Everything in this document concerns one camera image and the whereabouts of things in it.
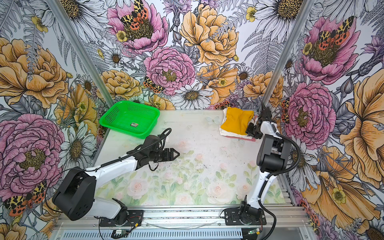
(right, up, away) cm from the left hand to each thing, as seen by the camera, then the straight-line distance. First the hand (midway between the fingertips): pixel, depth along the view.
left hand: (174, 158), depth 86 cm
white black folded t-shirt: (+33, +14, +19) cm, 40 cm away
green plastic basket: (-35, +24, +32) cm, 53 cm away
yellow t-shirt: (+41, +22, +18) cm, 50 cm away
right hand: (+47, +13, +13) cm, 50 cm away
